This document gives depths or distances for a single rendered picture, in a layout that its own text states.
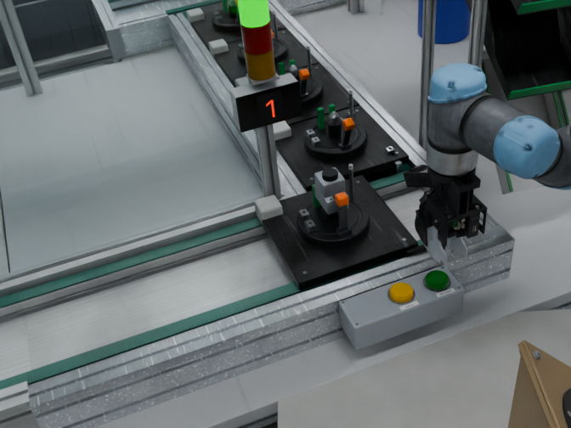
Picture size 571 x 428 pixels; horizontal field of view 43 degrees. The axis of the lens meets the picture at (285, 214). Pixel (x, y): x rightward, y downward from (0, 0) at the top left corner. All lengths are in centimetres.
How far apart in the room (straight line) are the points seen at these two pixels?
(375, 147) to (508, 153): 68
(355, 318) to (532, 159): 44
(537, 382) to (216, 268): 68
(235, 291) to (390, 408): 36
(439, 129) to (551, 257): 56
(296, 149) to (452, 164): 61
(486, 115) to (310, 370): 56
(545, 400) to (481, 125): 36
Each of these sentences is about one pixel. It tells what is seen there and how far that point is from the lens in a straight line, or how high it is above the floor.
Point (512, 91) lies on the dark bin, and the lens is 134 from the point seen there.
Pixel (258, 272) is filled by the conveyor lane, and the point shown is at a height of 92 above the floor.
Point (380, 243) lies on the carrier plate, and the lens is 136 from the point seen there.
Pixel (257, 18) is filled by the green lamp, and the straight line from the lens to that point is 124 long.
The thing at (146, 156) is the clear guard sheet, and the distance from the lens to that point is 136.
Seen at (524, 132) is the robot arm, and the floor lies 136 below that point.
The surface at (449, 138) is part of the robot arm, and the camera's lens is 104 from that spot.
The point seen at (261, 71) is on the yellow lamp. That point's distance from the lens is 128.
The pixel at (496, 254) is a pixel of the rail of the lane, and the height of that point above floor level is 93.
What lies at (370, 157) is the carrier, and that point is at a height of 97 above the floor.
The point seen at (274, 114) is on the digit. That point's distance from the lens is 133.
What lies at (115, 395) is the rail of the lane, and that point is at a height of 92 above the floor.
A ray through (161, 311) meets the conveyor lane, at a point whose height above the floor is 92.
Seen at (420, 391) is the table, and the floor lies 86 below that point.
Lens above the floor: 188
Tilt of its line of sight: 39 degrees down
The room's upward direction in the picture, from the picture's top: 7 degrees counter-clockwise
